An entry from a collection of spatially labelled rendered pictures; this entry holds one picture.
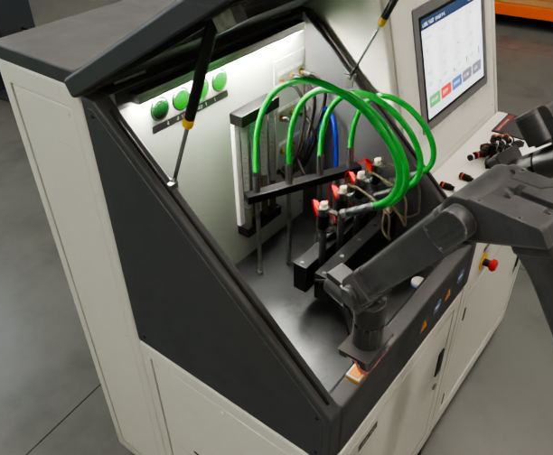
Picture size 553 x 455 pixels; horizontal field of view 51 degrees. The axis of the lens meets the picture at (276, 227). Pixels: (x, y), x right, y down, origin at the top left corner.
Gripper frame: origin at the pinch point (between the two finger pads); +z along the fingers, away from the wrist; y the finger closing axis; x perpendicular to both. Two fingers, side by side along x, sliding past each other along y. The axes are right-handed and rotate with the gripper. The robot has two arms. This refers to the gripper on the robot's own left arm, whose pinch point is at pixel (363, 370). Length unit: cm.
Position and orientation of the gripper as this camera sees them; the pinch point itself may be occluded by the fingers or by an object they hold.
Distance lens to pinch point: 118.8
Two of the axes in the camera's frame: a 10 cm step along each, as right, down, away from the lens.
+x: 7.9, 3.5, -5.0
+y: -6.1, 4.9, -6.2
